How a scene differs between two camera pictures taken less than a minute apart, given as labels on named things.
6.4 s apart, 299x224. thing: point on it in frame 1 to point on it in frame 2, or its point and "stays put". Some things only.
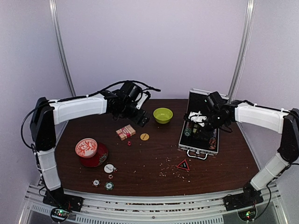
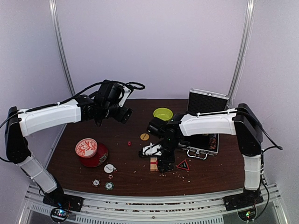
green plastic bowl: x=162 y=115 stays put
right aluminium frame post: x=239 y=66 stays put
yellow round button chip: x=144 y=136 stays put
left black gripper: x=145 y=119 to x=123 y=116
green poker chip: x=109 y=185 stays put
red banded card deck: x=125 y=132 to x=153 y=163
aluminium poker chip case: x=198 y=141 stays put
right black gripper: x=204 y=135 to x=166 y=166
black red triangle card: x=183 y=164 stays put
